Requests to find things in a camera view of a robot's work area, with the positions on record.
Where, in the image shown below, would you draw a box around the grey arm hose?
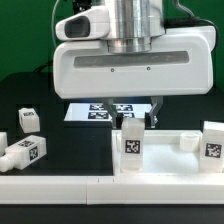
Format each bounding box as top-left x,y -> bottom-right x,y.
163,0 -> 220,44

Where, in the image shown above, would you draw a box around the white square table top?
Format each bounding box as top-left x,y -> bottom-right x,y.
110,129 -> 224,177

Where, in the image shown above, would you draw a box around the black camera pole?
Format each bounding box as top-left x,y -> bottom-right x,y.
72,0 -> 92,14

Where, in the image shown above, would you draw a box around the white front fence bar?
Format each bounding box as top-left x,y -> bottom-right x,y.
0,174 -> 224,205

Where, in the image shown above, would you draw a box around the white thin cable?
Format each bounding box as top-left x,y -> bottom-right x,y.
51,0 -> 64,48

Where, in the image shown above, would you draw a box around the white marker sheet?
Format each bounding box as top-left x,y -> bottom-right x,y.
64,103 -> 152,122

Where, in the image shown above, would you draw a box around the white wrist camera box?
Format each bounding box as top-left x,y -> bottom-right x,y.
55,6 -> 110,41

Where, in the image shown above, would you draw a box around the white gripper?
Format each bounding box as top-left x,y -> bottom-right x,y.
53,26 -> 216,129

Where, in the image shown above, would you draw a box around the black cables behind table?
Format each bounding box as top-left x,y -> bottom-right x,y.
33,63 -> 54,74

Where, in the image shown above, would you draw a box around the white part at left edge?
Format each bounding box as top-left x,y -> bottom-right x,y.
0,132 -> 8,156

